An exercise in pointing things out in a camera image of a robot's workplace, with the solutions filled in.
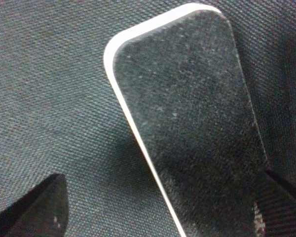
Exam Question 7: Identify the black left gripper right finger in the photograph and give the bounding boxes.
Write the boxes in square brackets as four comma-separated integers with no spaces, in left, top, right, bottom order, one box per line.
[251,169,296,237]

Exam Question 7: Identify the black tablecloth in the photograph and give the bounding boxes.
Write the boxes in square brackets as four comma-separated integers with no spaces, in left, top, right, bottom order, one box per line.
[0,0,296,237]

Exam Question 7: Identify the black white board eraser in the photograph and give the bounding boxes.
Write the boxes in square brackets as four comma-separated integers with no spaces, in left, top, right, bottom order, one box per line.
[104,3,267,237]

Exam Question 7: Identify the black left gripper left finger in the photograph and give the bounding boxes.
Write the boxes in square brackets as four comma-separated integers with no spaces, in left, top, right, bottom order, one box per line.
[0,173,69,237]

